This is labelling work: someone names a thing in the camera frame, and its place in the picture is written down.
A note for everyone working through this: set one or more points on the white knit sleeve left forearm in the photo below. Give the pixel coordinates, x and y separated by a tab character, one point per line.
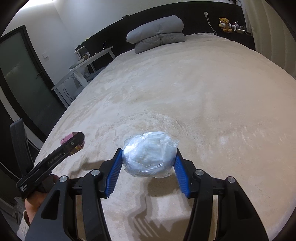
24	226

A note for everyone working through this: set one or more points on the pink cookie box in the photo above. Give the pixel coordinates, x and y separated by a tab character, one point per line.
69	138

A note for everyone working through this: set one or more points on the beige bed blanket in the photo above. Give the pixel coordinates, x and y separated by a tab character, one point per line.
231	109

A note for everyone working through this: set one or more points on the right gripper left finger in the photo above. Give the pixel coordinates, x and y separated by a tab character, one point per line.
56	218

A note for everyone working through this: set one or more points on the white plastic bag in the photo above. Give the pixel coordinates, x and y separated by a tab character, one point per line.
150	154

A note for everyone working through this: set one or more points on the grey pillow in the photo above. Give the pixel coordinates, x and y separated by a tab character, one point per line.
158	40

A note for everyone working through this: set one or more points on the small white appliance on desk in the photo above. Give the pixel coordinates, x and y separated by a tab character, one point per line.
82	53

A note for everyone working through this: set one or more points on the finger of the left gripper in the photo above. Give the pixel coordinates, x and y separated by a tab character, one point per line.
68	149

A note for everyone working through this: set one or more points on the teddy bear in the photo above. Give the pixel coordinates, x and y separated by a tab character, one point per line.
225	25

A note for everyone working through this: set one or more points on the person's left hand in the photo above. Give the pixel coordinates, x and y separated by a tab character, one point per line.
33	203

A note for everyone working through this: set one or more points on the white metal chair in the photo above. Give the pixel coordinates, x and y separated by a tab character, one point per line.
71	87

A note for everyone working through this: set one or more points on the cream curtain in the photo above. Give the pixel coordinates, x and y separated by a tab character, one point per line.
271	36

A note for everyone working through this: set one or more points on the white desk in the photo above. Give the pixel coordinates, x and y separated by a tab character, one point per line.
76	73

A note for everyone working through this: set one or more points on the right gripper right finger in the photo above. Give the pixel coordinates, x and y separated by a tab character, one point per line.
237	217

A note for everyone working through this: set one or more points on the black headboard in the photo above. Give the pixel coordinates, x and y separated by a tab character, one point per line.
187	17

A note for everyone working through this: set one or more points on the charger with white cable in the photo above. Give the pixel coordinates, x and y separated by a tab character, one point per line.
208	21

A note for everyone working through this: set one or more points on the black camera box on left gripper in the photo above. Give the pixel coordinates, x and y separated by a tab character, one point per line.
21	148

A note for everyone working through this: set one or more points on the dark glass door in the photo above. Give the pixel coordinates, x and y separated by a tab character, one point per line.
26	84

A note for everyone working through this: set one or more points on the grey folded duvet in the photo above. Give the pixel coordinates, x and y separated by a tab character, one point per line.
169	24

